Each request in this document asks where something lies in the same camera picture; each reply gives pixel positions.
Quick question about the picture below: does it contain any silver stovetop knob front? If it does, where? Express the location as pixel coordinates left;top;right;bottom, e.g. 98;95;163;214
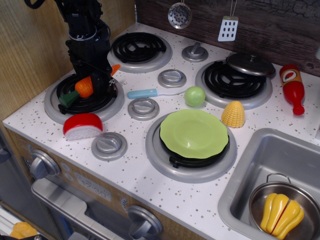
91;132;128;161

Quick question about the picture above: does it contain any black front-left burner coil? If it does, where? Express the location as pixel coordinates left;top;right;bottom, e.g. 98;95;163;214
56;74;118;114

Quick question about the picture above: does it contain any silver toy sink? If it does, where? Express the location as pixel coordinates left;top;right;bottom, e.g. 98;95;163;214
218;128;320;240

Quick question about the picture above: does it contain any green toy apple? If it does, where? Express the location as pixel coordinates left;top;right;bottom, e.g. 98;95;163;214
184;86;206;107

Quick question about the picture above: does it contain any small steel pot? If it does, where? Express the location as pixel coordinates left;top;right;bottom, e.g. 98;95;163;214
248;173;320;240

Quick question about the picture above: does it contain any orange toy on floor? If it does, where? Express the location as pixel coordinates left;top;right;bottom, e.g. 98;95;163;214
9;222;38;240

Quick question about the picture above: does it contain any silver oven dial left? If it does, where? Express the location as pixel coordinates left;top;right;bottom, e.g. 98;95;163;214
30;149;61;180

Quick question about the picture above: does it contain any silver oven dial right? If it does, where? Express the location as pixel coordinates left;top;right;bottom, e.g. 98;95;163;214
127;205;163;240

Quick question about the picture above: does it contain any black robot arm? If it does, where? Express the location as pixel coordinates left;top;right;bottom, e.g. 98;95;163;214
55;0;113;96

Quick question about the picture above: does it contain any silver oven dial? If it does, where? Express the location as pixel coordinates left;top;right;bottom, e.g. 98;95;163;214
127;205;163;240
30;149;61;180

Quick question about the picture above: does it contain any green plastic plate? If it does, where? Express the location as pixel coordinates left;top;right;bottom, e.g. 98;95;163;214
159;109;229;159

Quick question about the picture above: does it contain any silver stovetop knob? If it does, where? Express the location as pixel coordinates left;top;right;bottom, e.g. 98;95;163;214
157;69;187;88
127;98;160;121
91;132;128;161
181;42;209;63

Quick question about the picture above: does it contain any red ketchup bottle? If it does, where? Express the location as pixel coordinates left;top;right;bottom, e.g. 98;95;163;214
279;64;305;116

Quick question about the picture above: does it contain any silver stovetop knob upper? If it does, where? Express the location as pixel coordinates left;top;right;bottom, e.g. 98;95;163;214
157;69;187;88

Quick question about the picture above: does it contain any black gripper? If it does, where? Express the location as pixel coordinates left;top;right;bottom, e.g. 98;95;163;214
65;34;112;97

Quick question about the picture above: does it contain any steel pot lid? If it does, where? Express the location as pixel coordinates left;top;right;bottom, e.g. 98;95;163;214
226;53;275;77

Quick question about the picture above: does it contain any silver stovetop knob back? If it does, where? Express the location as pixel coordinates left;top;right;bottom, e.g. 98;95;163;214
181;42;209;63

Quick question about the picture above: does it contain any silver oven door handle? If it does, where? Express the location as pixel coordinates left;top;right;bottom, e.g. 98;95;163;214
31;178;122;240

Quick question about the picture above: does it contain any black back-left burner coil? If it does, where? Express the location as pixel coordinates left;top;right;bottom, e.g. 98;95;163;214
111;32;167;63

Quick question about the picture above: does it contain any silver stovetop knob middle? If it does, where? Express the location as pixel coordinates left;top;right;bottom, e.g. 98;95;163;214
127;98;160;121

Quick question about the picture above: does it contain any black front-right burner coil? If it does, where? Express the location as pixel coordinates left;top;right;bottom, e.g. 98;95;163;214
158;126;230;169

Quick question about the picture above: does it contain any yellow toy squash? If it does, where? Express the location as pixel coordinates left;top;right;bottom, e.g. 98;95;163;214
259;193;305;240

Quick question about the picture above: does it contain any black back-right burner coil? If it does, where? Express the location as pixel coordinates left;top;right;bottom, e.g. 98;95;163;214
204;61;267;99

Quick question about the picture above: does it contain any orange toy carrot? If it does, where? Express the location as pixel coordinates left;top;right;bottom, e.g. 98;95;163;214
58;64;121;109

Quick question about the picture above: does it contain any blue handled toy knife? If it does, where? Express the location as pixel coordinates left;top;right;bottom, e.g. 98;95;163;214
127;88;187;99

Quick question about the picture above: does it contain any hanging steel strainer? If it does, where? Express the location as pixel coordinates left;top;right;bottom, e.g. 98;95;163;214
167;0;192;30

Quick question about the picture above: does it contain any yellow toy corn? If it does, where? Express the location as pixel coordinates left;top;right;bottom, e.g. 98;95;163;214
221;100;245;128

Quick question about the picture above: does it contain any hanging white spatula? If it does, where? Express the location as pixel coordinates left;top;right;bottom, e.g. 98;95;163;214
218;0;239;42

